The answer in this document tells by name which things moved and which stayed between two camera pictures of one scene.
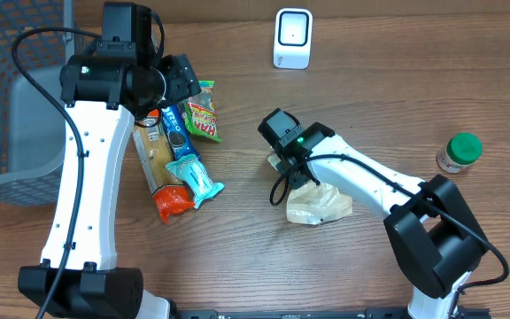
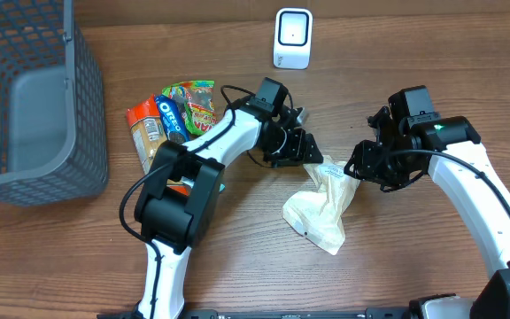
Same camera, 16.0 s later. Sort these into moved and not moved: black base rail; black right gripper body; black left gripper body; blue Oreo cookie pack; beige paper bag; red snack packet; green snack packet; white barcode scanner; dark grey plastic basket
Moved: black left gripper body; black right gripper body; beige paper bag
Not moved: red snack packet; blue Oreo cookie pack; white barcode scanner; green snack packet; dark grey plastic basket; black base rail
